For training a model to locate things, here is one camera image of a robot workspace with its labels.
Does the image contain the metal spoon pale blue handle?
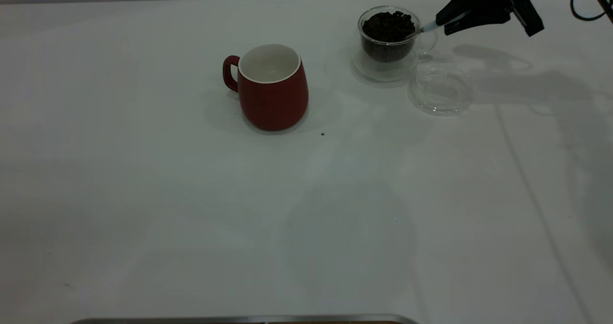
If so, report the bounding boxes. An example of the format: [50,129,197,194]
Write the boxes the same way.
[413,20,446,34]

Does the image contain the red ceramic mug white inside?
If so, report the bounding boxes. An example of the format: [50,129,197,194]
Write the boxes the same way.
[222,44,309,132]

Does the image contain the dark coffee beans pile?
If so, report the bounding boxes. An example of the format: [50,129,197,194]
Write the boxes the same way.
[362,11,416,61]

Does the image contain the small clear glass dish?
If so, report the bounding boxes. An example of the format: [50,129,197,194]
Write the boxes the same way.
[408,65,474,117]

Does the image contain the clear glass saucer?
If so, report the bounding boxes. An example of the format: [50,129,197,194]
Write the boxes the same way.
[350,46,423,82]

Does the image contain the clear double-wall glass cup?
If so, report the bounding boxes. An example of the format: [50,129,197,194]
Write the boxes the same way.
[357,6,438,72]

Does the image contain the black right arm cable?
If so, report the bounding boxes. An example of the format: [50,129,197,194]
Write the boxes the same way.
[569,0,613,25]

